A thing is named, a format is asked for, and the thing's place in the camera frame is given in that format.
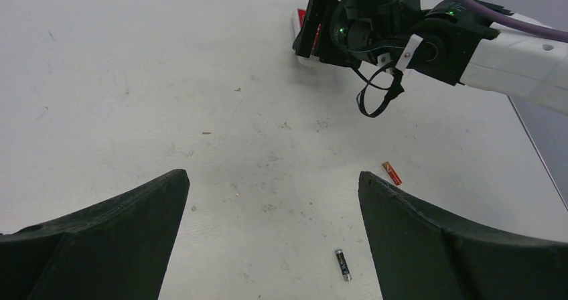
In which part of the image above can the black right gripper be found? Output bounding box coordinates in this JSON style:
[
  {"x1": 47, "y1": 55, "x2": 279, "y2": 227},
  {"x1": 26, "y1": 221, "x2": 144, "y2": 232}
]
[{"x1": 293, "y1": 0, "x2": 499, "y2": 86}]

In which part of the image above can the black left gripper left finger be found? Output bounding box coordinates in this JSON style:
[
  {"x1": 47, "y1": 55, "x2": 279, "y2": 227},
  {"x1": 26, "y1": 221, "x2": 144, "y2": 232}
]
[{"x1": 1, "y1": 169, "x2": 190, "y2": 299}]

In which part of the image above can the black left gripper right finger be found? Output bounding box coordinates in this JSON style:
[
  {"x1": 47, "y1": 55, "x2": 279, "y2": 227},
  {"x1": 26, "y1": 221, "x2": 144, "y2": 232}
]
[{"x1": 358, "y1": 171, "x2": 567, "y2": 299}]

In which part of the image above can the white red remote control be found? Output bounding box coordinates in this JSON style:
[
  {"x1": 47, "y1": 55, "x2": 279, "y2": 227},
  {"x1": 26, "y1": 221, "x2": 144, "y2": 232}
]
[{"x1": 291, "y1": 8, "x2": 322, "y2": 67}]

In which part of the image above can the black silver battery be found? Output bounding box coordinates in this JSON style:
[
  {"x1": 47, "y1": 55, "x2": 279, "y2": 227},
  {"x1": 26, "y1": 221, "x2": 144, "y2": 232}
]
[{"x1": 334, "y1": 249, "x2": 352, "y2": 282}]

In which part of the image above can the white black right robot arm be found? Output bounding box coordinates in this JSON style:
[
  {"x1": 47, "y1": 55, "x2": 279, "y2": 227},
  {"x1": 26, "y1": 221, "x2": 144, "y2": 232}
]
[{"x1": 293, "y1": 0, "x2": 567, "y2": 118}]

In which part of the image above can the red orange battery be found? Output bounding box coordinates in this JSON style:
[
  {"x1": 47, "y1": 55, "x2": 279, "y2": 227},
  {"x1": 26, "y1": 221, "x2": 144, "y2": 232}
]
[{"x1": 382, "y1": 161, "x2": 403, "y2": 186}]

